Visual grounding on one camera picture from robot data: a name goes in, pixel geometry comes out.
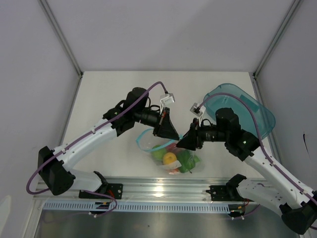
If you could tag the aluminium mounting rail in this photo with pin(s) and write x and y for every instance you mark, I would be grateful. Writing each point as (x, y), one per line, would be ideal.
(167, 190)

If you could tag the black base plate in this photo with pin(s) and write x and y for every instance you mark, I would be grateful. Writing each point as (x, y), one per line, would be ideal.
(224, 193)
(114, 190)

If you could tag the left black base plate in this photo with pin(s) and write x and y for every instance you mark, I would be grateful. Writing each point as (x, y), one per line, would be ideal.
(114, 190)

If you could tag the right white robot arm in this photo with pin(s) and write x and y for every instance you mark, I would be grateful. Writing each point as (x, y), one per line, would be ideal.
(289, 198)

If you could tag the dark green toy bell pepper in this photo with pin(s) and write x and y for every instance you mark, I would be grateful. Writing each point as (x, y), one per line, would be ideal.
(188, 160)

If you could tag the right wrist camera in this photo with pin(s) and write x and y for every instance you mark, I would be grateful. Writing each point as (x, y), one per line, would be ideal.
(198, 110)

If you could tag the teal plastic tub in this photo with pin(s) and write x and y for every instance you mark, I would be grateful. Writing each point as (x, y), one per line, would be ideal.
(244, 106)

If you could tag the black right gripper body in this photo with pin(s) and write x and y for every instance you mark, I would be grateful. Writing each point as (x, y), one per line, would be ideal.
(200, 134)

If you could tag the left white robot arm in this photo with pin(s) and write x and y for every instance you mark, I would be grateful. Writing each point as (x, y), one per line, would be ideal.
(56, 166)

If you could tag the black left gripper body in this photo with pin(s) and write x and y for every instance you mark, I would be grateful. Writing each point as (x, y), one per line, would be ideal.
(157, 120)

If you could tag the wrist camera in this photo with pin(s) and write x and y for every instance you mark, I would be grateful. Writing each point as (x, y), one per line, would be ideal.
(167, 99)
(198, 110)

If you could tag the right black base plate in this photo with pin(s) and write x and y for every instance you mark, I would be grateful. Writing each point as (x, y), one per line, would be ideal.
(224, 193)

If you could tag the clear zip bag teal zipper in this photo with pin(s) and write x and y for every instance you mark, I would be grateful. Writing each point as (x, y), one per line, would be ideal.
(146, 141)

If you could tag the white slotted cable duct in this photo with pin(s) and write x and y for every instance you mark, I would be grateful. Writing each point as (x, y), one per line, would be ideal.
(206, 208)

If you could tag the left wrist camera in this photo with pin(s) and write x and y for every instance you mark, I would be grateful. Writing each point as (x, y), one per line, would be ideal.
(167, 99)

